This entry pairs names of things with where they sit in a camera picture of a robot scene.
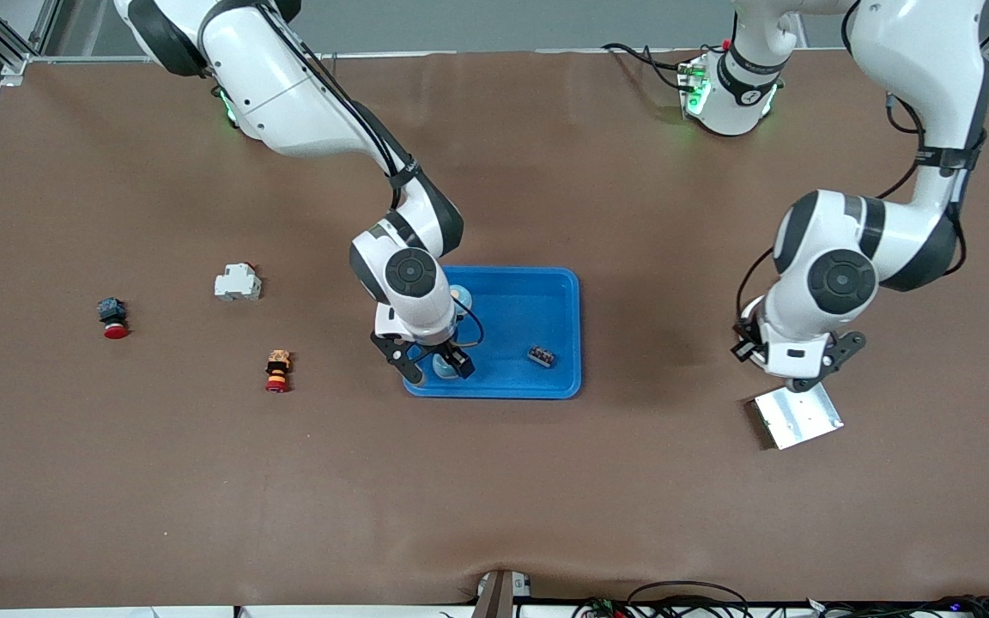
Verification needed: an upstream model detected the silver aluminium plate box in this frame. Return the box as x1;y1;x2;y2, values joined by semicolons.
746;382;845;451

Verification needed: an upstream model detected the black cable bundle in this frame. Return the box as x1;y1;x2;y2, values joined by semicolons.
804;594;989;618

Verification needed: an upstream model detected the red button with dark body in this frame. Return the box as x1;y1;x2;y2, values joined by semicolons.
97;297;130;340

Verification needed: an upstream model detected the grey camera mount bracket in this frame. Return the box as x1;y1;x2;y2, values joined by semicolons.
470;570;531;618

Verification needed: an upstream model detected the black looped cable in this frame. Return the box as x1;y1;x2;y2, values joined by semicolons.
626;580;753;618

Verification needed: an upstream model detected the green-lit left base connector box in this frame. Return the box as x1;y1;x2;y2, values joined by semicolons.
677;56;712;117

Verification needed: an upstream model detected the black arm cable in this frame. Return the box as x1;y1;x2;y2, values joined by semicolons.
263;0;418;185
877;90;989;203

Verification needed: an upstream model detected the blue plastic tray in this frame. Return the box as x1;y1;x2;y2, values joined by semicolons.
402;265;583;400

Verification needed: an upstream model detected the white circuit breaker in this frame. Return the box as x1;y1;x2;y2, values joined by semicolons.
214;262;263;302

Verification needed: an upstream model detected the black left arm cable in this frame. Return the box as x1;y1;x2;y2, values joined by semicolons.
877;90;989;203

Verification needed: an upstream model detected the black left base cable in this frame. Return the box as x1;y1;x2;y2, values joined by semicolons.
602;41;693;91

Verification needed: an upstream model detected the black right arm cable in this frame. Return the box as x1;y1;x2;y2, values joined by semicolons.
263;0;418;185

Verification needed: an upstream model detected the orange and red push button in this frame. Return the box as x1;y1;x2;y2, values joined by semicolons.
264;348;294;394

